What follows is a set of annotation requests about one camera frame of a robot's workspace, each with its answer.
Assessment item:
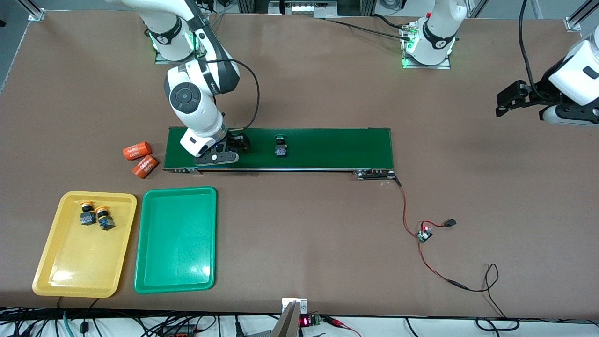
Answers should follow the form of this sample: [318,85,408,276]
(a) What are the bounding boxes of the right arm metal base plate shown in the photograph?
[154,14,209,65]

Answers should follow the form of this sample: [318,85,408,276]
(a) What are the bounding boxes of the orange cylinder with print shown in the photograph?
[123,141,153,161]
[132,155,159,179]

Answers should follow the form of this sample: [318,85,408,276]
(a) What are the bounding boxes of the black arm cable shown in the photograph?
[519,0,553,101]
[201,57,261,132]

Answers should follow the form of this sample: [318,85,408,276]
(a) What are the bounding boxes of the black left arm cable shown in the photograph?
[519,0,553,101]

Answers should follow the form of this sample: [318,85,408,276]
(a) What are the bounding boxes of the red black conveyor wire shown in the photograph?
[394,176,421,236]

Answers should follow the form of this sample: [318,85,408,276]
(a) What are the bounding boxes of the long red black power wire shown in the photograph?
[418,241,521,332]

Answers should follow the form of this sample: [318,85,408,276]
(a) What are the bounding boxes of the green plastic tray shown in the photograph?
[134,187,218,294]

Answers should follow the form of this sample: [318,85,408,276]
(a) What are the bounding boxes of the aluminium corner profile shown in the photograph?
[16,0,46,22]
[564,0,599,31]

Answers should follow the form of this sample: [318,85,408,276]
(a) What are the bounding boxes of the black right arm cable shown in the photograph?
[201,57,261,132]

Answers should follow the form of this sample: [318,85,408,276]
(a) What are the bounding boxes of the black cable on table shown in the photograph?
[323,18,412,40]

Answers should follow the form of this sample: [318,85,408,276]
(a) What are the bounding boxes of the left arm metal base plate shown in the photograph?
[402,23,452,70]

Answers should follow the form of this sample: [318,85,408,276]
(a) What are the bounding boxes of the yellow plastic tray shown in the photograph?
[32,191,138,299]

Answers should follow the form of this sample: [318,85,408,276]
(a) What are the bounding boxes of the grey metal camera bracket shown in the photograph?
[270,298,308,337]

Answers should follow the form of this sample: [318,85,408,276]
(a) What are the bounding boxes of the red clip lead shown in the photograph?
[322,316,362,337]

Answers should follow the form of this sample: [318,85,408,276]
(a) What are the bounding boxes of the aluminium frame with light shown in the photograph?
[236,0,375,18]

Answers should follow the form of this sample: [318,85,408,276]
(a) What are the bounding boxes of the green conveyor belt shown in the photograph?
[162,126,399,181]

